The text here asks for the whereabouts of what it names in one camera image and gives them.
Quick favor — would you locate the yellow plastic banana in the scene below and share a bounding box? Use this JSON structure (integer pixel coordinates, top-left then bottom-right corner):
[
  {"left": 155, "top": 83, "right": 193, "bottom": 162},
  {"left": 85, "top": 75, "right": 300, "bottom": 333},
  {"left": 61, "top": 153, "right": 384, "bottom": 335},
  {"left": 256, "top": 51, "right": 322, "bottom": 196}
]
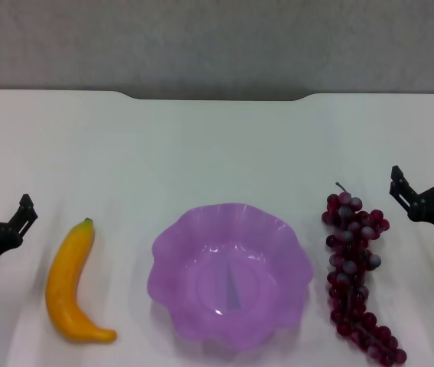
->
[{"left": 44, "top": 217, "right": 119, "bottom": 343}]

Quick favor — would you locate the dark red grape bunch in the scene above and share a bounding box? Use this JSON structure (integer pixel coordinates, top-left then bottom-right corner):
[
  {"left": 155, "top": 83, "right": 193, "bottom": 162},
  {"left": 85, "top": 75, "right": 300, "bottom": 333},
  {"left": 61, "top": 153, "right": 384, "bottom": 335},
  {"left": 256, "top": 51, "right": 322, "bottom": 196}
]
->
[{"left": 321, "top": 181, "right": 408, "bottom": 367}]

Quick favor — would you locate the purple scalloped plastic bowl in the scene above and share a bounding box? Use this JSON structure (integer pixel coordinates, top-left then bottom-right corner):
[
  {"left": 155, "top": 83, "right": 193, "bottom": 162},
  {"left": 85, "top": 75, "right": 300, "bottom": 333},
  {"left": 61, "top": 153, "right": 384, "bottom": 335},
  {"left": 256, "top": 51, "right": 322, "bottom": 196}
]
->
[{"left": 146, "top": 202, "right": 315, "bottom": 352}]

